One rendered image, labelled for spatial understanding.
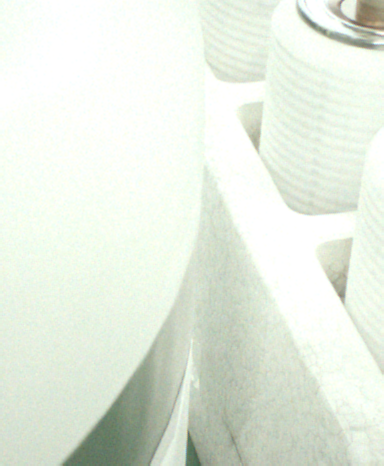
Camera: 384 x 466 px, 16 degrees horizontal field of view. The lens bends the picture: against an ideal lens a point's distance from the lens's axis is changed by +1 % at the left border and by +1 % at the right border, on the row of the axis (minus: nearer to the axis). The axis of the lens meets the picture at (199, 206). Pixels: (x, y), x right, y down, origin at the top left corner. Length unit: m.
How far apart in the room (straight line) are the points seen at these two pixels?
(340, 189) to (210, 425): 0.15
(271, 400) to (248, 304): 0.04
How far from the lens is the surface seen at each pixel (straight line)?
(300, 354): 0.53
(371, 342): 0.55
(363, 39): 0.58
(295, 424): 0.55
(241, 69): 0.71
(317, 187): 0.62
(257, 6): 0.69
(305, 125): 0.60
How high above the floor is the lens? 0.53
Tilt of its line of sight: 35 degrees down
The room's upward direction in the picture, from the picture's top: 3 degrees clockwise
